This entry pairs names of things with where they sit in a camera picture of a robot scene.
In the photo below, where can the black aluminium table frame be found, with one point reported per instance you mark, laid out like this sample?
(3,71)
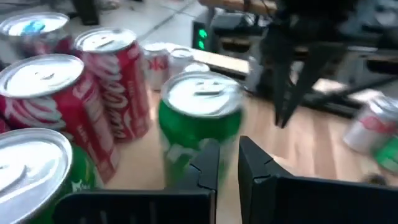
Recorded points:
(329,105)

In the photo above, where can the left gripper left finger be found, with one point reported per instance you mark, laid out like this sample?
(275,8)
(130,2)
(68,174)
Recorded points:
(140,205)

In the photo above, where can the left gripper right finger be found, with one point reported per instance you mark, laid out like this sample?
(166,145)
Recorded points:
(295,202)

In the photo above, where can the pink white Spindrift can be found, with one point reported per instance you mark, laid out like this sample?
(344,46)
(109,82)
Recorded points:
(197,67)
(180,59)

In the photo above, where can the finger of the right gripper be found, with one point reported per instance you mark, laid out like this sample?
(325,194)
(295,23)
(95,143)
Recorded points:
(306,77)
(281,87)

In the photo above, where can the black device green light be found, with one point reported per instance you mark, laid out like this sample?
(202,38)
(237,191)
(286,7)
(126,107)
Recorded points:
(214,34)

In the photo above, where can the slim silver can blue tab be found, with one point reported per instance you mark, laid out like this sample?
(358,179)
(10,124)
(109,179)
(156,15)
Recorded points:
(34,28)

